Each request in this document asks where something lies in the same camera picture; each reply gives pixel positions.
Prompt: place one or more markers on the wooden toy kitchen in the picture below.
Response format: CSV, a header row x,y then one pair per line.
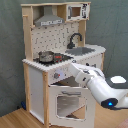
x,y
56,38

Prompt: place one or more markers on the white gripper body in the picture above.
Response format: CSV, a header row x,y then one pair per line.
x,y
79,72

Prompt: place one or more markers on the white oven door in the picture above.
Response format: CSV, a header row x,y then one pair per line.
x,y
71,107

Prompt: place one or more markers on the black stovetop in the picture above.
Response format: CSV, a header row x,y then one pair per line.
x,y
58,58

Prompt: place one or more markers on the metal cooking pot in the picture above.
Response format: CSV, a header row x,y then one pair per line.
x,y
46,56

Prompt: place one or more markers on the grey sink basin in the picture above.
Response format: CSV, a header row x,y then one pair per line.
x,y
79,51

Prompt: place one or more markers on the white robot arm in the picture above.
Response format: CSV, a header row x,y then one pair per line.
x,y
111,93

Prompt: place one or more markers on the left stove knob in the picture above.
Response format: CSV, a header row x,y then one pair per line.
x,y
56,75

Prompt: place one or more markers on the toy microwave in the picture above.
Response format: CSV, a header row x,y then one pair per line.
x,y
78,11

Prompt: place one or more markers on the grey range hood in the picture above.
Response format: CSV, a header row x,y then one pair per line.
x,y
48,18

